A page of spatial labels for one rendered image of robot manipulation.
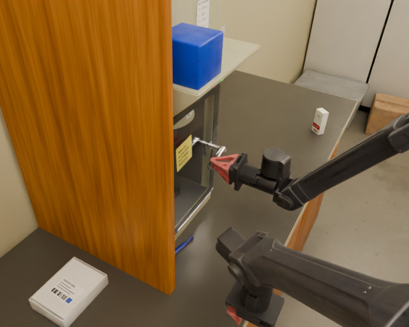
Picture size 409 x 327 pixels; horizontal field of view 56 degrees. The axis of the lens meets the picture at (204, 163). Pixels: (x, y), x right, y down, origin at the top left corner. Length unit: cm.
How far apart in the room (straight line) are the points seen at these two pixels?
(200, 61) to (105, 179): 37
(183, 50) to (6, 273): 81
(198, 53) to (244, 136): 99
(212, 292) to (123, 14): 74
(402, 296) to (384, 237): 242
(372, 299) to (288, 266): 15
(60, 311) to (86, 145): 42
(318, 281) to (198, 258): 74
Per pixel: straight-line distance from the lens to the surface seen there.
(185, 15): 89
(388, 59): 392
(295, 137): 174
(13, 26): 91
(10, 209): 128
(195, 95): 76
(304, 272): 49
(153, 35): 66
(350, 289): 43
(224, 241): 74
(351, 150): 88
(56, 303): 109
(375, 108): 368
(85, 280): 112
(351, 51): 394
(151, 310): 108
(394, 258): 271
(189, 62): 76
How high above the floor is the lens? 186
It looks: 37 degrees down
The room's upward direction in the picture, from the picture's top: 3 degrees clockwise
